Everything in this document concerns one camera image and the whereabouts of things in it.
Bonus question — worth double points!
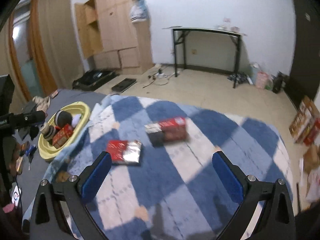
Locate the silver round tin can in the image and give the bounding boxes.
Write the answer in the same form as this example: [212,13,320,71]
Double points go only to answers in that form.
[40,122,52,135]

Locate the orange curtain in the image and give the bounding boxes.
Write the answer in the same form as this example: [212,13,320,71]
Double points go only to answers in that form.
[8,0,57,101]

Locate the black foam tray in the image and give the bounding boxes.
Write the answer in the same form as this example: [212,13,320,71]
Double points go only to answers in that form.
[111,78,137,93]

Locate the power strip with cables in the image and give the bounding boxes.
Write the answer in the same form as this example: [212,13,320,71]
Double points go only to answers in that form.
[142,65,181,89]

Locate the black bag by door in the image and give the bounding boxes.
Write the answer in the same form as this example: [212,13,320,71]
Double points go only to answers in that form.
[272,72,284,94]

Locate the black folding table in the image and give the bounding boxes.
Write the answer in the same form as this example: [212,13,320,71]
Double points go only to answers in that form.
[167,26,248,88]

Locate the pink bag on floor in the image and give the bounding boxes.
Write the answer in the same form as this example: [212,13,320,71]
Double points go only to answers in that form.
[255,72,269,89]

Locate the flat red cigarette carton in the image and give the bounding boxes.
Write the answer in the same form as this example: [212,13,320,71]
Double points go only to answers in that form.
[106,140,142,165]

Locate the dark brown door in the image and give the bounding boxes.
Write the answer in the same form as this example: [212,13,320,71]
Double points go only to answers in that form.
[285,0,319,107]

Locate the blue white checkered blanket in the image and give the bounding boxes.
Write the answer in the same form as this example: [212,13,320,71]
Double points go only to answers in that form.
[22,94,294,240]

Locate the brown blanket label patch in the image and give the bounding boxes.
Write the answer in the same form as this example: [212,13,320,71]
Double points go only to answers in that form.
[55,171,71,183]

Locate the black open suitcase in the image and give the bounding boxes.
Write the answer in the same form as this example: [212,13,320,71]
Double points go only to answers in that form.
[72,69,119,91]

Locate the brown printed cardboard box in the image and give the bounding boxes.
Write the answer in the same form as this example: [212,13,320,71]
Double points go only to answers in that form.
[289,96,319,144]

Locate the black round sponge puck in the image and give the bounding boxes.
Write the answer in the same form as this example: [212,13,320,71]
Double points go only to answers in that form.
[54,110,73,128]

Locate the red box in basin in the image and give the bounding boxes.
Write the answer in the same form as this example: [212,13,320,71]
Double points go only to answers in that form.
[53,124,73,149]

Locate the hanging white plastic bag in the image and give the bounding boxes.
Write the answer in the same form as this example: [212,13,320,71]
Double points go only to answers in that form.
[129,0,149,23]

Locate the yellow oval basin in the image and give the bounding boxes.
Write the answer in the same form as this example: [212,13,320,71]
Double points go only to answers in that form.
[37,101,91,161]

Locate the red silver upright box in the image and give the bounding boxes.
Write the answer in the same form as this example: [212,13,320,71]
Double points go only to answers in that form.
[145,116,188,147]

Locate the wooden wardrobe cabinet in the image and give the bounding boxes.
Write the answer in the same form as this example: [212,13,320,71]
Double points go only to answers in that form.
[74,0,153,75]

